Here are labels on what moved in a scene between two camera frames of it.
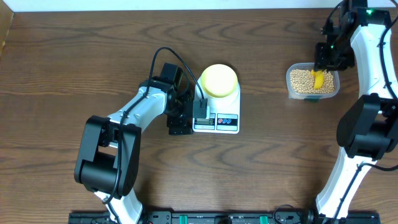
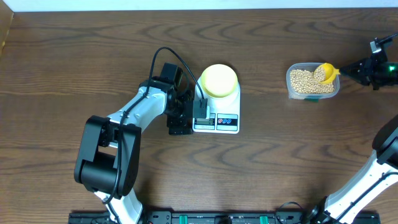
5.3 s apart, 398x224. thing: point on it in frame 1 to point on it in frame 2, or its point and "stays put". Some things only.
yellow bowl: x=219 y=81 stays put
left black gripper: x=175 y=124 stays put
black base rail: x=224 y=218 stays put
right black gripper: x=321 y=61 to x=366 y=74
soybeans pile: x=302 y=81 stays put
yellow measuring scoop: x=318 y=78 to x=330 y=74
